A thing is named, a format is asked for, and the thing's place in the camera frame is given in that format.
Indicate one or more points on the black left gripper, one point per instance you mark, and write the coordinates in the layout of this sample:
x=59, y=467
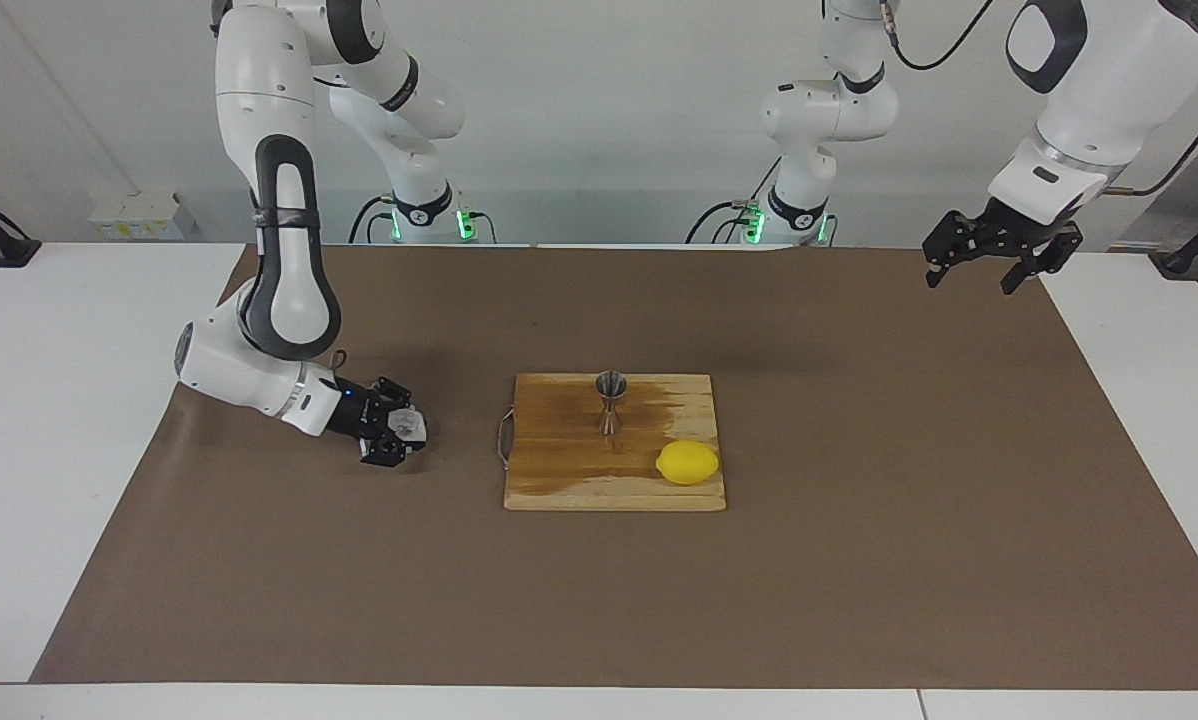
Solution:
x=1014, y=235

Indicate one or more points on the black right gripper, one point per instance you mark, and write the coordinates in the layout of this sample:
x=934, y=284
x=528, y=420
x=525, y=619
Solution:
x=359, y=415

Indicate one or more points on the small clear plastic cup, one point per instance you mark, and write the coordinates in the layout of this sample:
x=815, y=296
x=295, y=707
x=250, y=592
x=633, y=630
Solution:
x=409, y=428

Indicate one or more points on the steel double jigger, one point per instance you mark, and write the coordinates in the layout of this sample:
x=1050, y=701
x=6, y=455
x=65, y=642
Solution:
x=611, y=400

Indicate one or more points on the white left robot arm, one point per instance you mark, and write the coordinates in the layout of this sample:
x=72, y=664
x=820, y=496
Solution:
x=1109, y=70

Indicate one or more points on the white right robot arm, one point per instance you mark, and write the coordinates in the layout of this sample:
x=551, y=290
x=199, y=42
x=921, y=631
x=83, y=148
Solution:
x=259, y=80

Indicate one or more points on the brown table mat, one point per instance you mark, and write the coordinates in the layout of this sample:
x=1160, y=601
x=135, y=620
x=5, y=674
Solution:
x=359, y=580

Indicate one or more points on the wooden cutting board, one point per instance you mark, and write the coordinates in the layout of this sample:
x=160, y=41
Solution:
x=559, y=460

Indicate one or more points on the yellow lemon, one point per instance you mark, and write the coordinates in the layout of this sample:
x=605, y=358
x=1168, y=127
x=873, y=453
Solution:
x=688, y=463

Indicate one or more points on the white wall socket boxes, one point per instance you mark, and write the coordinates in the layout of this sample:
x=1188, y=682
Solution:
x=139, y=218

